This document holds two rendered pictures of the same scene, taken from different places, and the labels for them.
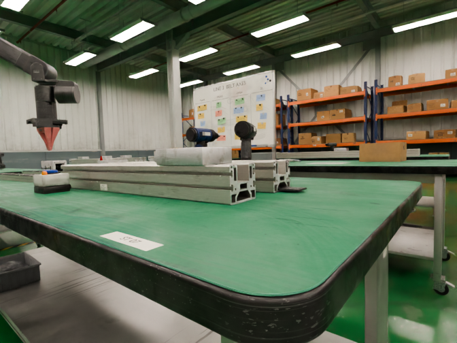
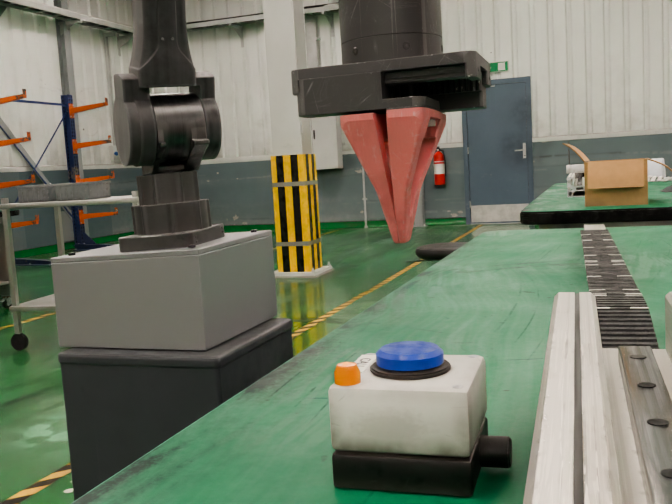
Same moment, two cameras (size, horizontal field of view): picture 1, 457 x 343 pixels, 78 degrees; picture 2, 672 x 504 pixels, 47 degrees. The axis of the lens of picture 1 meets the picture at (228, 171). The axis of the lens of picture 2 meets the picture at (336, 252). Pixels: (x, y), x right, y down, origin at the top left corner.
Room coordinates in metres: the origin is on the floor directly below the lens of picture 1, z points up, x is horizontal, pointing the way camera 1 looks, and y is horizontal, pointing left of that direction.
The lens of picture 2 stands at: (0.75, 0.18, 0.96)
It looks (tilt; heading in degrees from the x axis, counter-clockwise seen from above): 6 degrees down; 70
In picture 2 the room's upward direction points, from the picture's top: 3 degrees counter-clockwise
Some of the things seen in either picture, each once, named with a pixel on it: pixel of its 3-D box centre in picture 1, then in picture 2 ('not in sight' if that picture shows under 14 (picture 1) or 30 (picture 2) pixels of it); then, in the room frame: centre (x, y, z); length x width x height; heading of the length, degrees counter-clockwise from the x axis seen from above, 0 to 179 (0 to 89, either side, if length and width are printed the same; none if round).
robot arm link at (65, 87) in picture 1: (58, 85); not in sight; (0.94, 0.55, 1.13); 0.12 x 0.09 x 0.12; 98
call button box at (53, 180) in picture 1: (54, 182); (426, 416); (0.94, 0.58, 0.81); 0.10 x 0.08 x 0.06; 143
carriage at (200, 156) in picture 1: (194, 161); not in sight; (0.72, 0.09, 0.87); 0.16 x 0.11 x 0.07; 53
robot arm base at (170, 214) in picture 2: not in sight; (170, 208); (0.87, 1.08, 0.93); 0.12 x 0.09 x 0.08; 60
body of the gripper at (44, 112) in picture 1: (46, 113); (390, 33); (0.93, 0.58, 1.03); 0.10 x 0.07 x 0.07; 142
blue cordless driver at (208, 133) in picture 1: (206, 153); not in sight; (1.24, 0.09, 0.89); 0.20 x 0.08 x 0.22; 144
